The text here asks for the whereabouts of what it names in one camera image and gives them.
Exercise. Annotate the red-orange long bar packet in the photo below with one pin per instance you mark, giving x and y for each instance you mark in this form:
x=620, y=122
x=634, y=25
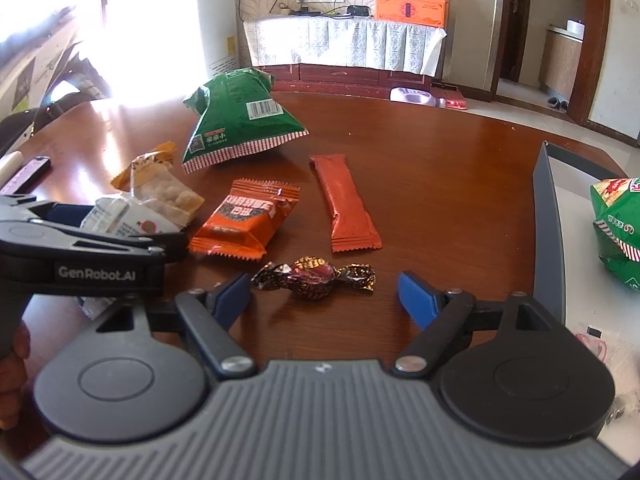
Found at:
x=345, y=200

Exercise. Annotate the black power strip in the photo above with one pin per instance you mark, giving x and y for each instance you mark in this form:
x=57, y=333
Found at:
x=305, y=11

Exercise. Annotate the brown foil candy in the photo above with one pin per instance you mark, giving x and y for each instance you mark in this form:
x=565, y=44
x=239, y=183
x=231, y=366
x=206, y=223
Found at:
x=312, y=277

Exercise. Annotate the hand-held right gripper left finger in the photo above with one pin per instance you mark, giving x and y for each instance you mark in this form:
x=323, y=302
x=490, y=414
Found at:
x=234, y=299

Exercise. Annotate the grey slipper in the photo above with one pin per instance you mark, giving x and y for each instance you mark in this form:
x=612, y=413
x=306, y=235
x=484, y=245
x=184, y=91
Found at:
x=562, y=105
x=553, y=102

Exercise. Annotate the red flat floor object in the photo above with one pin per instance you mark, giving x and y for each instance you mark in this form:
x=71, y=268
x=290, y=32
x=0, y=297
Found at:
x=452, y=100

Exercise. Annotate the person's left hand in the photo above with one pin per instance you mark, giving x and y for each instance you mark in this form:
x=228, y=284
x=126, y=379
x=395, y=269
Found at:
x=12, y=390

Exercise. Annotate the purple phone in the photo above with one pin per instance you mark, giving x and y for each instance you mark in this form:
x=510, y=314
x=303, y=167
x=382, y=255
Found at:
x=27, y=175

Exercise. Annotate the wooden kitchen cabinet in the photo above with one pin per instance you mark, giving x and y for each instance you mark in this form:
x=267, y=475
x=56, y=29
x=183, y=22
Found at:
x=562, y=67

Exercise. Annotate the orange snack packet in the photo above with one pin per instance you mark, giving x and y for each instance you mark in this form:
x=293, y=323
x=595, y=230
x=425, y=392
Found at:
x=245, y=217

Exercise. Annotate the white standing air conditioner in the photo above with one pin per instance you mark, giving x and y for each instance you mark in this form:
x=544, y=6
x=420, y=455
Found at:
x=215, y=25

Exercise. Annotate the dark green barcode snack bag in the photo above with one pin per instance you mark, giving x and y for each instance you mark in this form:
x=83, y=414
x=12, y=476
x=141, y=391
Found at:
x=240, y=115

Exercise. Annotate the wooden television cabinet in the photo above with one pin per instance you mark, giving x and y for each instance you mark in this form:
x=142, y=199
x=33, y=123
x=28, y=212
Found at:
x=345, y=77

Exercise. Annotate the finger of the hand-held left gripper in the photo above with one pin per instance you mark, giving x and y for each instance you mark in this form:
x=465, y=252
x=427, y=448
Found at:
x=70, y=215
x=172, y=247

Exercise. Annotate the white pot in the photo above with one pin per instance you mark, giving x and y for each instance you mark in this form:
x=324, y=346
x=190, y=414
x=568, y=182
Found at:
x=575, y=28

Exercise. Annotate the white lace cabinet cloth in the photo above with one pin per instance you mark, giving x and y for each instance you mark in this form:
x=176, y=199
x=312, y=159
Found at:
x=345, y=40

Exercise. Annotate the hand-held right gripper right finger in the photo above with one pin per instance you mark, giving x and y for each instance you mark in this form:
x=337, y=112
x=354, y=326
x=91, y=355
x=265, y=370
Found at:
x=417, y=300

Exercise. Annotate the black chair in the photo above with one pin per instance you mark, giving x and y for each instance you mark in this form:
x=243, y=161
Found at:
x=80, y=80

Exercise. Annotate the yellow peanut packet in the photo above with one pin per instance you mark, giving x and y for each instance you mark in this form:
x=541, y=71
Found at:
x=165, y=190

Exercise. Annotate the brown wooden door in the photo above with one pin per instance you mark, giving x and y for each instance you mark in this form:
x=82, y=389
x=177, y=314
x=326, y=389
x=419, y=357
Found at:
x=512, y=20

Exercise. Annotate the white purple bottle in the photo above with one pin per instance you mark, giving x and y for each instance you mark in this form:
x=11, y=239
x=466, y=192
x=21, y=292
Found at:
x=412, y=97

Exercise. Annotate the clear pink packet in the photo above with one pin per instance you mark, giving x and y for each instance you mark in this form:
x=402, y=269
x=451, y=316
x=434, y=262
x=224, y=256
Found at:
x=607, y=342

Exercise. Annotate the white grey snack packet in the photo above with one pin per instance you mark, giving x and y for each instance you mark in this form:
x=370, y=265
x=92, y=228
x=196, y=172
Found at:
x=130, y=217

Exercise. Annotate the green shrimp cracker bag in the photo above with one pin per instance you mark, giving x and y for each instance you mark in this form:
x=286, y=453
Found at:
x=617, y=230

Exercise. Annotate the black router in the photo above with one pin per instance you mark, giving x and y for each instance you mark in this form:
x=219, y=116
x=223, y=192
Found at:
x=358, y=10

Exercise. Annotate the grey box white interior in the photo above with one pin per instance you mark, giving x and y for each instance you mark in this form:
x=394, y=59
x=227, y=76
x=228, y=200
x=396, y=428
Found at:
x=550, y=240

